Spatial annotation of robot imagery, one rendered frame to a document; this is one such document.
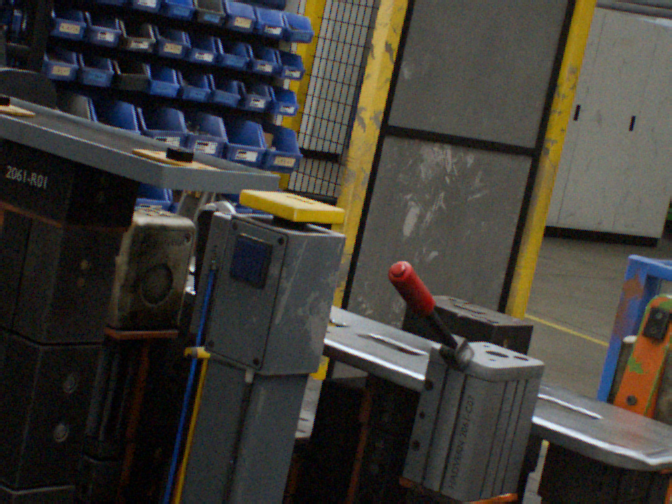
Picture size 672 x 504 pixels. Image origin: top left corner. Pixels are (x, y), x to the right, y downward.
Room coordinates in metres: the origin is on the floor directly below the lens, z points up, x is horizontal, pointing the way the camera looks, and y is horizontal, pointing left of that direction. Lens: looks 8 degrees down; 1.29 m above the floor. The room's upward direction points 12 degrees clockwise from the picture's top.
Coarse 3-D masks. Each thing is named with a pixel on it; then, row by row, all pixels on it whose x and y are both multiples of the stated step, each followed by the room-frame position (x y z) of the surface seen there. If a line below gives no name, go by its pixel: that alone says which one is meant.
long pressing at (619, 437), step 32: (192, 256) 1.79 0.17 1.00; (192, 288) 1.57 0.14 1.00; (352, 320) 1.60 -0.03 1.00; (352, 352) 1.42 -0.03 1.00; (384, 352) 1.46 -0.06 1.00; (416, 352) 1.51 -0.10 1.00; (416, 384) 1.37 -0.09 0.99; (544, 384) 1.47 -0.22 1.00; (544, 416) 1.32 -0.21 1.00; (576, 416) 1.35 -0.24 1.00; (608, 416) 1.38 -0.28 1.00; (640, 416) 1.41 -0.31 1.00; (576, 448) 1.26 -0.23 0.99; (608, 448) 1.25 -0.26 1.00; (640, 448) 1.28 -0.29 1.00
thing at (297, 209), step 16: (256, 192) 1.17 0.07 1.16; (272, 192) 1.19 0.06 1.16; (256, 208) 1.16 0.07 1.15; (272, 208) 1.15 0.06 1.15; (288, 208) 1.14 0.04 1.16; (304, 208) 1.14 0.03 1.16; (320, 208) 1.16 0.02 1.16; (336, 208) 1.18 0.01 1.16; (288, 224) 1.16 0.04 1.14; (304, 224) 1.17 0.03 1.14
